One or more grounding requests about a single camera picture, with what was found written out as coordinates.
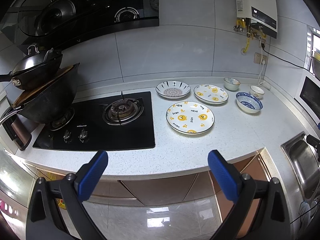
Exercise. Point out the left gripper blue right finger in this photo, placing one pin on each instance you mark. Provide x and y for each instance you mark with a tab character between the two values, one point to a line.
271	219

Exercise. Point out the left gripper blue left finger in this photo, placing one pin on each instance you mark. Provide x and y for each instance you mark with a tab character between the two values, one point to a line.
44	219

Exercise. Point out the small cream bowl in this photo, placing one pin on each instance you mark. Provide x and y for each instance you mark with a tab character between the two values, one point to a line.
257	91

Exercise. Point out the blue patterned bowl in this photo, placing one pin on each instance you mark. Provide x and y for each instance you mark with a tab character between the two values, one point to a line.
248	103

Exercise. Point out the white bowl with leaf pattern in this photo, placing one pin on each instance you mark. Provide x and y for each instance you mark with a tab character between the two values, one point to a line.
231	84

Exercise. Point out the bear plate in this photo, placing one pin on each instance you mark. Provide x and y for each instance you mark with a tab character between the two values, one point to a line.
211	94
190	117

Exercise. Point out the white plate with mandala centre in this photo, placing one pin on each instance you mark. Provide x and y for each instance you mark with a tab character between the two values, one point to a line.
173	89

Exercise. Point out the steel sink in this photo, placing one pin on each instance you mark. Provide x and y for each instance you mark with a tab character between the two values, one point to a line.
304	161

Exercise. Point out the yellow plastic bag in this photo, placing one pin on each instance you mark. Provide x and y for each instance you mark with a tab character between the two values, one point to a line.
55	177

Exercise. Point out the microwave oven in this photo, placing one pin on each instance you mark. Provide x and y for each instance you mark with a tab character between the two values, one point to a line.
307	95

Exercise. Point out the brown lower cabinets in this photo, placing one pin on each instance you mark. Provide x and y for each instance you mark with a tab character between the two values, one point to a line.
184	207

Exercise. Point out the brown knife block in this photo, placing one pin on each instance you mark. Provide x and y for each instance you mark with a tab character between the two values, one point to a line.
17	132

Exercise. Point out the large black wok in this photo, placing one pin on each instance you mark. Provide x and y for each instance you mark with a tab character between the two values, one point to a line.
48	102

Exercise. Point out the black gas stove top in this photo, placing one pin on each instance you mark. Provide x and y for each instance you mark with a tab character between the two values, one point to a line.
115	123

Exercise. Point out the white gas water heater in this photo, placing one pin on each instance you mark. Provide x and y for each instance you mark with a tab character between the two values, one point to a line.
260	15

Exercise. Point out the small black wok with lid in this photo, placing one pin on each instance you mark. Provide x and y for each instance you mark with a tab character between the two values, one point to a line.
35	69

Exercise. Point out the black range hood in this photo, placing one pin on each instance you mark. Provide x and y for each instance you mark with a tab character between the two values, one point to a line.
61	24

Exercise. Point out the wall power socket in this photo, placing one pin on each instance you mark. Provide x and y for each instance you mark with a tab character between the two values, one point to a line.
258	58

